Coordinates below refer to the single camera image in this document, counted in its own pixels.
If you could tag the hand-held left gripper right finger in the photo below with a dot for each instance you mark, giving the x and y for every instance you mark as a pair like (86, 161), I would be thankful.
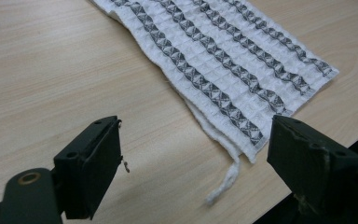
(304, 161)

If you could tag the white grey-striped waffle towel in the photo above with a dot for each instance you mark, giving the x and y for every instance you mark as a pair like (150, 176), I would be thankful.
(217, 71)

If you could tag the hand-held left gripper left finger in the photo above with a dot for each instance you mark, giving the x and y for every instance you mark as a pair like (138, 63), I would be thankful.
(88, 168)

